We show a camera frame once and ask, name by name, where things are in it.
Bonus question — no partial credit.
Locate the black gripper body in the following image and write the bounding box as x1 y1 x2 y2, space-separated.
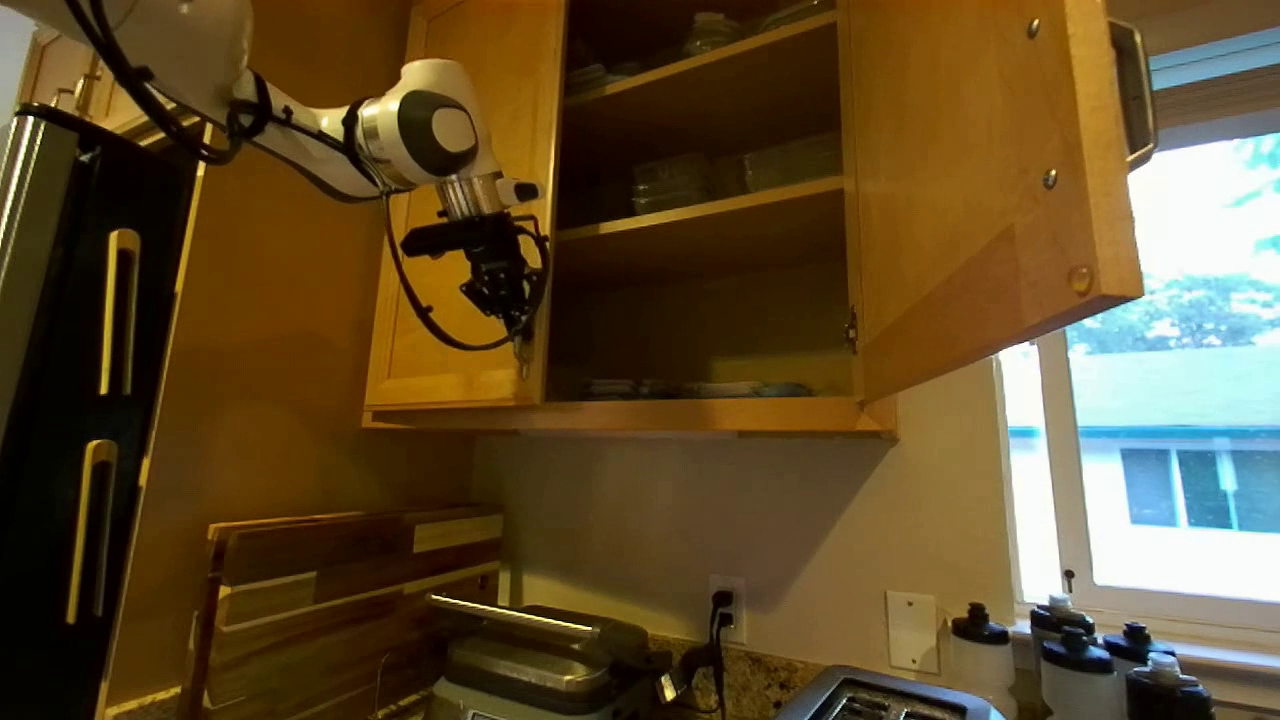
458 244 541 322

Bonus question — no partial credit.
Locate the narrow wooden cabinet door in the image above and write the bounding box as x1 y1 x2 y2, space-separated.
365 0 572 417

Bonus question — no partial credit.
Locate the wide wooden cabinet door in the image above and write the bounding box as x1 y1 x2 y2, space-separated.
835 0 1148 405

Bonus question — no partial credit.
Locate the silver cabinet door handle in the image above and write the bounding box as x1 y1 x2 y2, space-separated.
1105 12 1162 174

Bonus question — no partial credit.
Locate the clear glass dish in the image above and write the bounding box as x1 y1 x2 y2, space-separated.
630 153 714 221
735 132 850 199

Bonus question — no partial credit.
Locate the tall dark wooden cutting board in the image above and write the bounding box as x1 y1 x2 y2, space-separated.
185 503 509 720

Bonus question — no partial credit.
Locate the metal toaster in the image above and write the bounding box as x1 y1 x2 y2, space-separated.
420 590 655 720

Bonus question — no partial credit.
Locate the striped wooden cutting board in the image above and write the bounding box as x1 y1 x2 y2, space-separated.
207 563 504 720

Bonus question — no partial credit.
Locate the stainless steel refrigerator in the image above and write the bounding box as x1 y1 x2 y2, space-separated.
0 112 76 405

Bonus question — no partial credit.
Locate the stainless steel toaster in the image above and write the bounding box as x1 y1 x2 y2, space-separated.
772 660 1003 720

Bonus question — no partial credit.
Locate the window roller blind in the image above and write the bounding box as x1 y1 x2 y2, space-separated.
1146 23 1280 153

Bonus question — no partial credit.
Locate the wooden wall cabinet carcass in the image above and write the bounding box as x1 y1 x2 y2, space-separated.
355 0 899 438

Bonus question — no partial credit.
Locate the white wall outlet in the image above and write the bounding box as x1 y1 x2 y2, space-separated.
701 572 751 651

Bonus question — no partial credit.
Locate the black power plug cord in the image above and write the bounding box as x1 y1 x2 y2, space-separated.
691 590 743 720

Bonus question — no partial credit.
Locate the small wooden wall cabinet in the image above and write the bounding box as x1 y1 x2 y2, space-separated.
17 33 152 132

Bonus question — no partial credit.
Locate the white wall switch plate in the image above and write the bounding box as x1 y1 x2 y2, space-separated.
886 589 941 675

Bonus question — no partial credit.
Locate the white window frame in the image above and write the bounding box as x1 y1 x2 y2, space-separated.
991 132 1280 654

